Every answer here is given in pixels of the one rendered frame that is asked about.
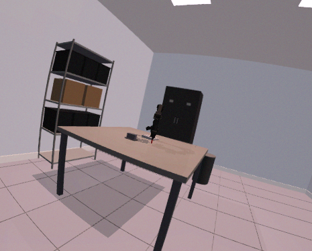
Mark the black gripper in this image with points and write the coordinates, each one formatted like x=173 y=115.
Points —
x=154 y=130

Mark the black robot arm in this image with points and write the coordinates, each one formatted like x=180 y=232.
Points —
x=157 y=116

